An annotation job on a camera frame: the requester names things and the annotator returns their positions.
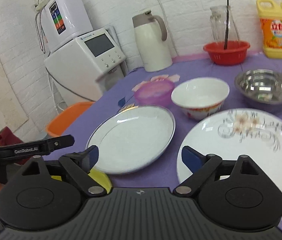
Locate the yellow plastic plate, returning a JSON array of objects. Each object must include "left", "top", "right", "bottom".
[{"left": 48, "top": 166, "right": 112, "bottom": 197}]

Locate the white plate silver rim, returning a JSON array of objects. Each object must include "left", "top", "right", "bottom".
[{"left": 86, "top": 105, "right": 176, "bottom": 175}]

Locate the white bowl red pattern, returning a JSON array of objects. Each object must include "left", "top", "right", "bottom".
[{"left": 171, "top": 77, "right": 230, "bottom": 121}]

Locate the white floral ceramic plate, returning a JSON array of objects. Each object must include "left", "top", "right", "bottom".
[{"left": 181, "top": 108, "right": 282, "bottom": 192}]

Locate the purple plastic bowl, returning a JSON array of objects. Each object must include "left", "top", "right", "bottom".
[{"left": 134, "top": 80, "right": 175, "bottom": 107}]

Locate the stainless steel bowl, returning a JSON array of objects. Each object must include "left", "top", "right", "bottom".
[{"left": 234, "top": 69, "right": 282, "bottom": 113}]

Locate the orange plastic stool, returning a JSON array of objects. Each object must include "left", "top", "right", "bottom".
[{"left": 46, "top": 102, "right": 94, "bottom": 137}]

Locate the white water dispenser machine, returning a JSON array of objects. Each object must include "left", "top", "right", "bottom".
[{"left": 45, "top": 28, "right": 126, "bottom": 106}]

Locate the purple floral tablecloth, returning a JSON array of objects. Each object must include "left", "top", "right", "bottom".
[{"left": 46, "top": 54, "right": 282, "bottom": 188}]

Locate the red plastic basket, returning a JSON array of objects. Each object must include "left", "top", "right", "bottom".
[{"left": 203, "top": 40, "right": 251, "bottom": 66}]

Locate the white water purifier unit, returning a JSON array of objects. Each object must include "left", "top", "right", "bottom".
[{"left": 35, "top": 0, "right": 93, "bottom": 53}]

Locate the white thermos jug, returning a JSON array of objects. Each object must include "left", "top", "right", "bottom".
[{"left": 132, "top": 10, "right": 172, "bottom": 72}]

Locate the clear glass pitcher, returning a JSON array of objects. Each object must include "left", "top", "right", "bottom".
[{"left": 210, "top": 5, "right": 240, "bottom": 42}]

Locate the yellow dish soap bottle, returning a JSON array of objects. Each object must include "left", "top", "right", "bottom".
[{"left": 256, "top": 0, "right": 282, "bottom": 59}]

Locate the black straw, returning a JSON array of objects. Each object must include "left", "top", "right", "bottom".
[{"left": 223, "top": 0, "right": 229, "bottom": 50}]

